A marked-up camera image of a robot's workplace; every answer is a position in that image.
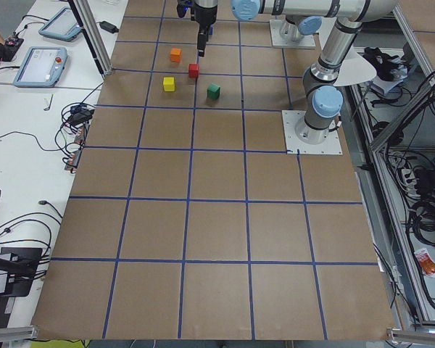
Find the teach pendant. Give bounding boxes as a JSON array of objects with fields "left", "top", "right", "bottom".
[
  {"left": 38, "top": 7, "right": 81, "bottom": 42},
  {"left": 12, "top": 46, "right": 68, "bottom": 88}
]

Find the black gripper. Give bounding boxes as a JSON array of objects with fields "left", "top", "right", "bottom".
[{"left": 192, "top": 0, "right": 218, "bottom": 57}]

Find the yellow block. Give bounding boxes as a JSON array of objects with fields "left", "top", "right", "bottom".
[{"left": 162, "top": 76, "right": 175, "bottom": 92}]

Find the teach pendant near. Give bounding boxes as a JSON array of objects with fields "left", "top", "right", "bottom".
[{"left": 12, "top": 46, "right": 68, "bottom": 88}]

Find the white paper cone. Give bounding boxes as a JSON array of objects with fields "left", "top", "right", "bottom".
[{"left": 333, "top": 46, "right": 377, "bottom": 87}]

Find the orange block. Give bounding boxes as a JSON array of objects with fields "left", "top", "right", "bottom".
[{"left": 170, "top": 47, "right": 183, "bottom": 63}]

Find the black power adapter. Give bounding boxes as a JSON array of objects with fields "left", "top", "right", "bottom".
[{"left": 99, "top": 21, "right": 119, "bottom": 33}]

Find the red block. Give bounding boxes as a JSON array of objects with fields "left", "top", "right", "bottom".
[{"left": 188, "top": 63, "right": 200, "bottom": 79}]

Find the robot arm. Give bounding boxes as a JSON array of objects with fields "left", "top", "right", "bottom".
[{"left": 230, "top": 1, "right": 397, "bottom": 145}]

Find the aluminium frame post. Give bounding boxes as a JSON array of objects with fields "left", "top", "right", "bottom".
[{"left": 67, "top": 0, "right": 112, "bottom": 77}]

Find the green block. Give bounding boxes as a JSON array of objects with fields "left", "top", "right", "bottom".
[{"left": 207, "top": 83, "right": 221, "bottom": 100}]

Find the red snack packet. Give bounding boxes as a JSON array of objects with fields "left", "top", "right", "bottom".
[{"left": 414, "top": 248, "right": 435, "bottom": 278}]

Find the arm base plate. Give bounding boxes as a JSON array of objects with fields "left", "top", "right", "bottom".
[
  {"left": 282, "top": 110, "right": 343, "bottom": 155},
  {"left": 269, "top": 20, "right": 316, "bottom": 49}
]

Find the teach pendant far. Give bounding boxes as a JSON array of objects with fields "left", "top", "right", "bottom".
[{"left": 38, "top": 7, "right": 81, "bottom": 42}]

